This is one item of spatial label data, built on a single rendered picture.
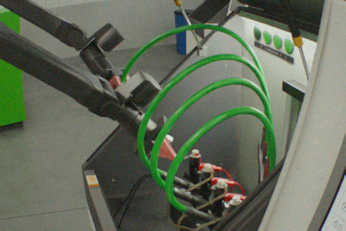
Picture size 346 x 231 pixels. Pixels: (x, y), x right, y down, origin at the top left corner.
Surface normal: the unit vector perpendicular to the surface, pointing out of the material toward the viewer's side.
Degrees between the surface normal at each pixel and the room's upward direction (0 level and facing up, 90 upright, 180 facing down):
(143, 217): 0
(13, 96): 90
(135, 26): 90
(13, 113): 90
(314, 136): 76
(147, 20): 90
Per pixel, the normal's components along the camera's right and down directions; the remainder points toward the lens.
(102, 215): 0.00, -0.93
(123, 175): 0.31, 0.33
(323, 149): -0.92, -0.11
